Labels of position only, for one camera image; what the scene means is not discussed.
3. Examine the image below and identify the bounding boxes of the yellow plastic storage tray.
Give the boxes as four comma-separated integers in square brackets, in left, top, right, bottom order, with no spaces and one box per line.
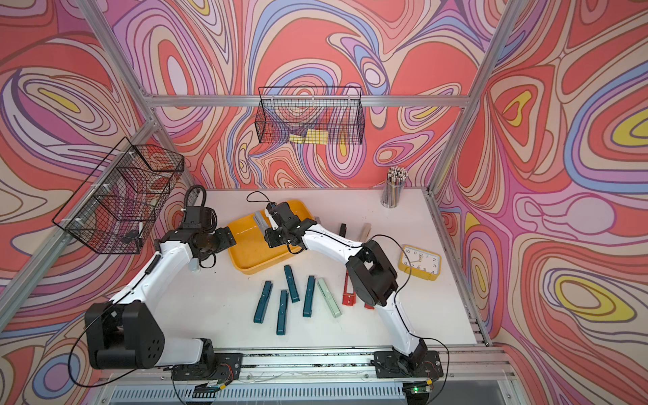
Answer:
[228,209,291,275]

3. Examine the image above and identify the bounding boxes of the grey pruning pliers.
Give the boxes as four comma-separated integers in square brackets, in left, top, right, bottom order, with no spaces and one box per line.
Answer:
[253,211,270,233]

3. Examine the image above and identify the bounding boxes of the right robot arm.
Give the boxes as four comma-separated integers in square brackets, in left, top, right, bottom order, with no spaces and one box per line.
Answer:
[264,202,428,375]

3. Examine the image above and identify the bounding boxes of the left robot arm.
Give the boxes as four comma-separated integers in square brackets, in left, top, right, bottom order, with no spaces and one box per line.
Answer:
[84,206,236,370]

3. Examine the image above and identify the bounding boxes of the teal pliers upper middle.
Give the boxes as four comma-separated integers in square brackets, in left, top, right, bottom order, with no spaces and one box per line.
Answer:
[283,265,300,303]

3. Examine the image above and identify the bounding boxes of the teal pliers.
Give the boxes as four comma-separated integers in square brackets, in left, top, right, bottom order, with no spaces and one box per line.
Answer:
[253,280,273,324]
[302,275,316,317]
[276,290,289,336]
[283,265,300,303]

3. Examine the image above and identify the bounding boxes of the beige pruning pliers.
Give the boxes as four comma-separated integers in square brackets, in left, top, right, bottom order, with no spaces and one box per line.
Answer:
[359,223,371,243]

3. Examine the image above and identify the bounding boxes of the teal pliers right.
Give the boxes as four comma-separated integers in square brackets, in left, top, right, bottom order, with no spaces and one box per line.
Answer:
[302,275,316,317]

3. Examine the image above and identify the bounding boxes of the light green pliers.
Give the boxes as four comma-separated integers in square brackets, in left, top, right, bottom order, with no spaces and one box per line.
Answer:
[317,278,342,318]

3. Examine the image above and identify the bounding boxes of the teal pliers far left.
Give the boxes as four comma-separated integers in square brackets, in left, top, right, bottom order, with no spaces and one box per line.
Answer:
[253,280,273,324]

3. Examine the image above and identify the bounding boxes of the red pliers left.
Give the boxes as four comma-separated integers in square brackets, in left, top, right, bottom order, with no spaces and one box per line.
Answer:
[342,273,356,306]

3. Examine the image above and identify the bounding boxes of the teal pliers lower middle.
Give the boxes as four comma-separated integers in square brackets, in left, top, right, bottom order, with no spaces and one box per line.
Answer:
[276,290,289,336]

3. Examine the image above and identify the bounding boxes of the pencil holder cup with pencils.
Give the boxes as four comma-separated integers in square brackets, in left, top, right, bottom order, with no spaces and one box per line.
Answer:
[381,166,408,209]

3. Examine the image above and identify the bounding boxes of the yellow alarm clock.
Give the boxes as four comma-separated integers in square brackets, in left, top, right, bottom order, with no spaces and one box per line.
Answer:
[398,245,442,281]

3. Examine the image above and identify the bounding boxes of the black wire basket left wall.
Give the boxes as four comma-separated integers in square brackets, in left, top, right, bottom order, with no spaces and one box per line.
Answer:
[52,138,185,255]

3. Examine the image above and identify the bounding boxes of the black wire basket wall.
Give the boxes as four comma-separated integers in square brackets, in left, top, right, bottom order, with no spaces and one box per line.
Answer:
[52,138,185,255]
[255,84,366,145]

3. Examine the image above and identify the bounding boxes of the black wire basket back wall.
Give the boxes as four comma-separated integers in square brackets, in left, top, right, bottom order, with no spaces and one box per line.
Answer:
[255,84,366,145]

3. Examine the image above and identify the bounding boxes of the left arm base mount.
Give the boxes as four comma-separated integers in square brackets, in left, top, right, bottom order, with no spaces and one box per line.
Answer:
[171,353,243,382]

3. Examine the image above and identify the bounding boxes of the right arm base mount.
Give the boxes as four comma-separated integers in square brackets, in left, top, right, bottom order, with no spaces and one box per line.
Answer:
[370,350,445,381]

